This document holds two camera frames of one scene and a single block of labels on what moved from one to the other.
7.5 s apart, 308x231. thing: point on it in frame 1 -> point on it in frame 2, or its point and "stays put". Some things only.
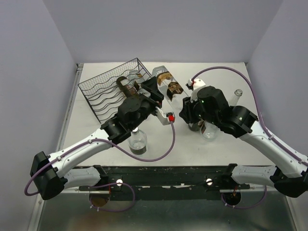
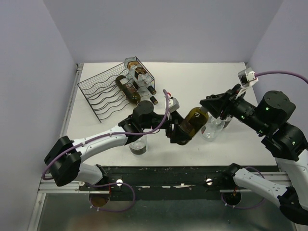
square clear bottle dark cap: x=173 y=94 -> x=139 y=74
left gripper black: x=151 y=85 -> x=174 y=119
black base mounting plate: x=204 y=183 stays put
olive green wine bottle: x=127 y=87 stays put
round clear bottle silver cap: x=137 y=141 stays put
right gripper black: x=186 y=111 -> x=215 y=103
